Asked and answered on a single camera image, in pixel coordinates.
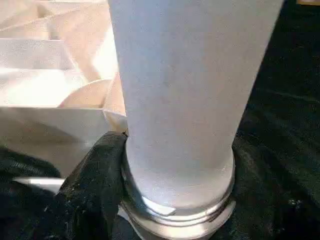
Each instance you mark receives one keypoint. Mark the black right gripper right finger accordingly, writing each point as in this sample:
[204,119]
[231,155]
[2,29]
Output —
[275,205]

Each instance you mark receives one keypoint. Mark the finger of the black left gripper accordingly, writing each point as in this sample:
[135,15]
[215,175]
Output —
[22,205]
[25,165]

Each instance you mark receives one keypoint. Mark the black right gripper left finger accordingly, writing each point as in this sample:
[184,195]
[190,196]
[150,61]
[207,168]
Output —
[90,195]

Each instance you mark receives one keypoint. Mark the white plastic table top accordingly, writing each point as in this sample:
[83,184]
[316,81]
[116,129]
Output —
[50,62]

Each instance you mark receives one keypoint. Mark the white tapered table leg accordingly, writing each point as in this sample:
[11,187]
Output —
[187,87]

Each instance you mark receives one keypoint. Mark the black work mat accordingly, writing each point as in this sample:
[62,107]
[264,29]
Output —
[287,87]

